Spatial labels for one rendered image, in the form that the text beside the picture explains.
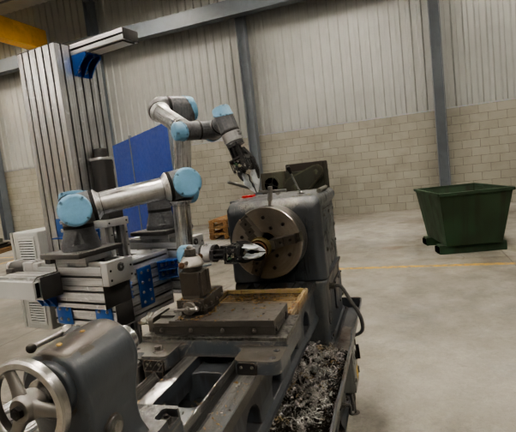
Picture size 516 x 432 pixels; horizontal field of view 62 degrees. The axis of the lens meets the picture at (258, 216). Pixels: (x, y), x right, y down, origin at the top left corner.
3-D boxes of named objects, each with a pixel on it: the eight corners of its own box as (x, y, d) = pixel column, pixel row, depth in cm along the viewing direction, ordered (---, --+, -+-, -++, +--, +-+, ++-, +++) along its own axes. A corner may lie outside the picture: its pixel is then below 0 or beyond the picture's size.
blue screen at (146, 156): (101, 250, 994) (86, 148, 970) (135, 244, 1036) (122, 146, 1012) (164, 276, 646) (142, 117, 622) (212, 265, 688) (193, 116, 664)
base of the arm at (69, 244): (53, 252, 170) (49, 228, 169) (84, 245, 183) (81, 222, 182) (79, 252, 163) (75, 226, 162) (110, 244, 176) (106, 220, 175)
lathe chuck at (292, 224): (237, 270, 200) (238, 202, 196) (304, 277, 191) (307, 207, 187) (231, 275, 192) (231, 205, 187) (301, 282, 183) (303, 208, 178)
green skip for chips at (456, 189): (417, 241, 694) (413, 189, 686) (478, 236, 682) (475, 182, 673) (442, 259, 562) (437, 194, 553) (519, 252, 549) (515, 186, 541)
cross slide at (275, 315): (170, 316, 149) (168, 303, 149) (289, 315, 136) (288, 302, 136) (143, 335, 134) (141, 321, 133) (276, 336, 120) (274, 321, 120)
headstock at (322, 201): (263, 256, 266) (256, 194, 262) (341, 253, 251) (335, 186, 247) (229, 284, 210) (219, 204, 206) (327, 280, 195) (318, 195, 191)
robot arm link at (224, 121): (223, 110, 175) (231, 100, 168) (233, 135, 175) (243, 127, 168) (207, 113, 171) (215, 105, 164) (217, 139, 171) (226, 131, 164)
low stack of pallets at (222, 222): (227, 231, 1085) (225, 214, 1081) (260, 229, 1061) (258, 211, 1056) (208, 240, 966) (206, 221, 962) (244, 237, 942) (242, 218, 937)
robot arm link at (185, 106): (165, 202, 225) (160, 94, 207) (192, 199, 232) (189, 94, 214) (174, 209, 215) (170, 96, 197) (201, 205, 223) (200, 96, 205)
